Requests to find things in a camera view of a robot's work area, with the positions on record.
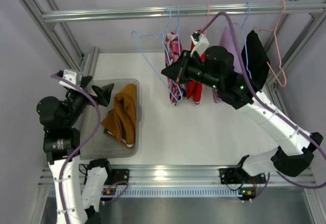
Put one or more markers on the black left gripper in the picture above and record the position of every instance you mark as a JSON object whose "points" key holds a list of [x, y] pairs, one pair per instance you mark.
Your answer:
{"points": [[89, 91]]}

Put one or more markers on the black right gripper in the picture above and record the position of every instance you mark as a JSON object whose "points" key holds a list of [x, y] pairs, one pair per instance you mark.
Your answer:
{"points": [[183, 64]]}

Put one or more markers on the brown trousers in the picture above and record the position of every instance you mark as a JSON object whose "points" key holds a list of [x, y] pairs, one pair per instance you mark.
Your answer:
{"points": [[120, 122]]}

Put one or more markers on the blue hanger with brown trousers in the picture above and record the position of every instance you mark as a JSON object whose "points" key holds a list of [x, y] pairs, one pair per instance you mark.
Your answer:
{"points": [[156, 60]]}

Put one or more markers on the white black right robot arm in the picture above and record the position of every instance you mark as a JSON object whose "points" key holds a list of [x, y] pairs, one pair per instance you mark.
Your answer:
{"points": [[295, 150]]}

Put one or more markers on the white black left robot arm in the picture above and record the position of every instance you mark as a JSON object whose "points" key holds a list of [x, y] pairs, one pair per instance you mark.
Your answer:
{"points": [[62, 147]]}

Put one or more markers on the pink patterned trousers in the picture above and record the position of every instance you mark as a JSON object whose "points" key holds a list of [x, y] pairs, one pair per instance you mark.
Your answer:
{"points": [[173, 49]]}

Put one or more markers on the red trousers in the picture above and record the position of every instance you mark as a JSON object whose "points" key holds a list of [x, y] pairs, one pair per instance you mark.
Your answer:
{"points": [[194, 89]]}

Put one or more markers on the lilac trousers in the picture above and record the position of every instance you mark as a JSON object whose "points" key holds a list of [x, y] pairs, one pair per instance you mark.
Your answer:
{"points": [[226, 41]]}

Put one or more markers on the blue hanger with lilac trousers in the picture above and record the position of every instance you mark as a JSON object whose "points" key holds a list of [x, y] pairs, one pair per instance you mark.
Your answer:
{"points": [[242, 27]]}

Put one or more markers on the pink hanger with red trousers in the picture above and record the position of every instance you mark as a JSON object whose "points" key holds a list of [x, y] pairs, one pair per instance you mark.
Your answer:
{"points": [[207, 18]]}

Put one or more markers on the black trousers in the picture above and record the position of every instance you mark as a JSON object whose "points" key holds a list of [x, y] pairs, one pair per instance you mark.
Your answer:
{"points": [[258, 61]]}

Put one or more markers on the clear plastic bin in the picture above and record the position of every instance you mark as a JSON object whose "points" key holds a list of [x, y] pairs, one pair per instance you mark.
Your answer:
{"points": [[103, 145]]}

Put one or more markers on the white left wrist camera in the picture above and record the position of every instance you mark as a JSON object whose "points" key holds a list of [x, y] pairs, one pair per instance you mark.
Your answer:
{"points": [[74, 77]]}

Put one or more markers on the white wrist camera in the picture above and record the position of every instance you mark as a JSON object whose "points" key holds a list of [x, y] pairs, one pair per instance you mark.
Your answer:
{"points": [[200, 42], [74, 77]]}

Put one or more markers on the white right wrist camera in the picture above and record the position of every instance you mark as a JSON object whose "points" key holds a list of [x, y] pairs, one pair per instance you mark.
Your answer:
{"points": [[200, 42]]}

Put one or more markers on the left aluminium frame post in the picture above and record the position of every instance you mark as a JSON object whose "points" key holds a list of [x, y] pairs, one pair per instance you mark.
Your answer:
{"points": [[60, 37]]}

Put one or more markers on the aluminium frame post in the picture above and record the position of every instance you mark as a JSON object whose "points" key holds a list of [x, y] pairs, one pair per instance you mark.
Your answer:
{"points": [[294, 32], [60, 37]]}

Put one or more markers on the grey slotted cable duct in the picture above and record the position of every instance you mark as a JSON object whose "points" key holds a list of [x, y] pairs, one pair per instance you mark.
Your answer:
{"points": [[179, 192]]}

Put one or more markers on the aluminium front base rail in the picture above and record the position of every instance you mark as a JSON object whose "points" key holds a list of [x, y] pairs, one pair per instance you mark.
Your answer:
{"points": [[183, 176]]}

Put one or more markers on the aluminium hanging rail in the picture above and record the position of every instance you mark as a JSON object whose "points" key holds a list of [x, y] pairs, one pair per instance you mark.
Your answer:
{"points": [[183, 11]]}

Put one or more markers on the right aluminium frame post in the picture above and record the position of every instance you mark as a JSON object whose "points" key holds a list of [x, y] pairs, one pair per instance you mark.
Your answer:
{"points": [[294, 32]]}

